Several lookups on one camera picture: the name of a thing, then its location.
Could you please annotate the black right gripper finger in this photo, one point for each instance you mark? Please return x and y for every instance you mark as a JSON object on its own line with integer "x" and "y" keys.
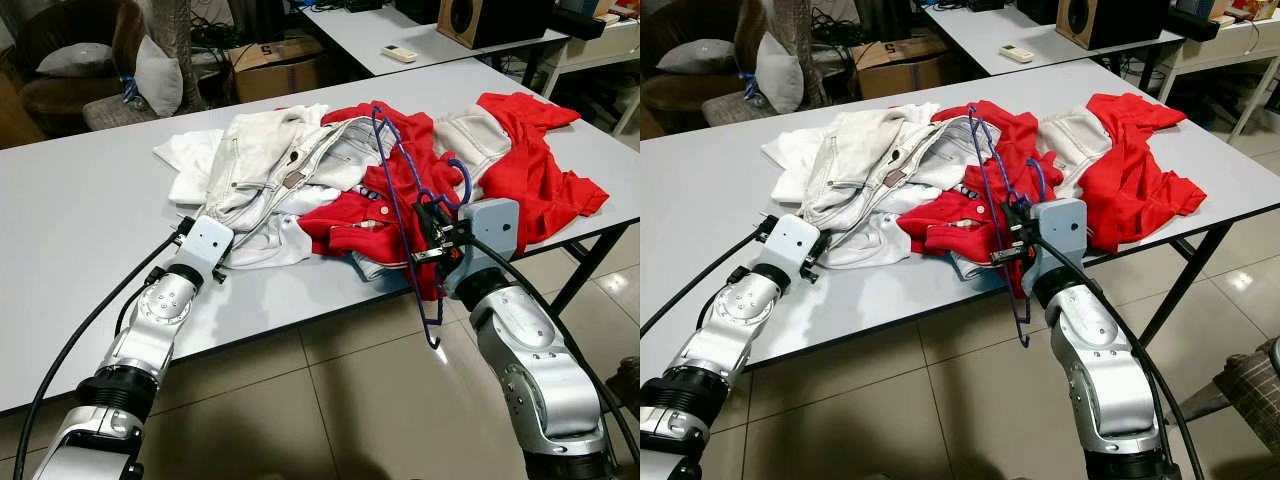
{"x": 430, "y": 210}
{"x": 1008, "y": 256}
{"x": 428, "y": 256}
{"x": 1015, "y": 210}

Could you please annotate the cream white trousers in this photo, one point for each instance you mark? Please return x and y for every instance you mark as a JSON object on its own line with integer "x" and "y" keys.
{"x": 265, "y": 160}
{"x": 865, "y": 160}

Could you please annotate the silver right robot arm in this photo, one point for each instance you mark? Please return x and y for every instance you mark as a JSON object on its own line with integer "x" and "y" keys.
{"x": 1100, "y": 370}
{"x": 540, "y": 370}

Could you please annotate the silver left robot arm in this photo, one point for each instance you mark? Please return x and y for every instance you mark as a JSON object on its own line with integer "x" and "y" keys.
{"x": 150, "y": 325}
{"x": 745, "y": 320}

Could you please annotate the red polo shirt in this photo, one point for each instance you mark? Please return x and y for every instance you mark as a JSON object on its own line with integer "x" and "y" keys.
{"x": 945, "y": 235}
{"x": 350, "y": 235}

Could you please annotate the cream denim shorts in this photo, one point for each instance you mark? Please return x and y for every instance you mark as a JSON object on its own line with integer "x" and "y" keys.
{"x": 470, "y": 140}
{"x": 1070, "y": 140}

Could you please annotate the white folded garment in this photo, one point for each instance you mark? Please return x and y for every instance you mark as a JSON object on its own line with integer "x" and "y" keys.
{"x": 870, "y": 245}
{"x": 270, "y": 245}

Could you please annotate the red t-shirt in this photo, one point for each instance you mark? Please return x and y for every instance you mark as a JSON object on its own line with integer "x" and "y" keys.
{"x": 540, "y": 170}
{"x": 1140, "y": 170}

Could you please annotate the grey upholstered stool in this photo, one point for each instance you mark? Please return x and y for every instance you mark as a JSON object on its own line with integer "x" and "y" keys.
{"x": 115, "y": 110}
{"x": 730, "y": 108}

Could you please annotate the black metal table leg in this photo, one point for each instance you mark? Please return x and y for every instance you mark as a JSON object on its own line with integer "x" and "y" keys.
{"x": 580, "y": 265}
{"x": 1185, "y": 280}

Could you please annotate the light grey pillow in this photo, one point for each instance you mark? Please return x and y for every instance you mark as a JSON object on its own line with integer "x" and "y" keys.
{"x": 158, "y": 78}
{"x": 778, "y": 75}

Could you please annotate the white remote control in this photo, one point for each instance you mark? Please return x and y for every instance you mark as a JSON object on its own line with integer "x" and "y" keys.
{"x": 1016, "y": 54}
{"x": 399, "y": 54}

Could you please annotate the brown cardboard box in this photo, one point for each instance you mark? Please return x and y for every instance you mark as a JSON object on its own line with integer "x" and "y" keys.
{"x": 900, "y": 68}
{"x": 280, "y": 70}

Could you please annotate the grey cushion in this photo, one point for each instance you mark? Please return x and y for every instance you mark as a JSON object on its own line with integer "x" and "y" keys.
{"x": 75, "y": 60}
{"x": 695, "y": 57}

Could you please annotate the grey brown hanging cloth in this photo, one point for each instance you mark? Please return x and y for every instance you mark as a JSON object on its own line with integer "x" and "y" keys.
{"x": 798, "y": 40}
{"x": 178, "y": 40}

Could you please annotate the wooden speaker box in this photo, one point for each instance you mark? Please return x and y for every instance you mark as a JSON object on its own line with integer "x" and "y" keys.
{"x": 495, "y": 20}
{"x": 1115, "y": 20}

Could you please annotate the plaid cushioned chair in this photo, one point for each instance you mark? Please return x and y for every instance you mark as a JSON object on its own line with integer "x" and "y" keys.
{"x": 625, "y": 385}
{"x": 1250, "y": 390}

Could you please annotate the brown armchair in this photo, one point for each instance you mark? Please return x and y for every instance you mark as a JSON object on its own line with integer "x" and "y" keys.
{"x": 670, "y": 25}
{"x": 50, "y": 25}

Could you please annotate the white side table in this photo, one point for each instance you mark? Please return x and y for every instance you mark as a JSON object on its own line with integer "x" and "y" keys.
{"x": 600, "y": 45}
{"x": 1230, "y": 50}

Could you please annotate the black box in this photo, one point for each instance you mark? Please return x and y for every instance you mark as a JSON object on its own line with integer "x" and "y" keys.
{"x": 1192, "y": 22}
{"x": 575, "y": 22}

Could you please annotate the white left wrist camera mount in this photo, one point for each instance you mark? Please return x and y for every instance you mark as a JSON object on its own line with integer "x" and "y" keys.
{"x": 208, "y": 243}
{"x": 790, "y": 240}

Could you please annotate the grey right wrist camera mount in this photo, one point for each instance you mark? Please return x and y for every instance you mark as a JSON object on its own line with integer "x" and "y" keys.
{"x": 490, "y": 235}
{"x": 1060, "y": 235}

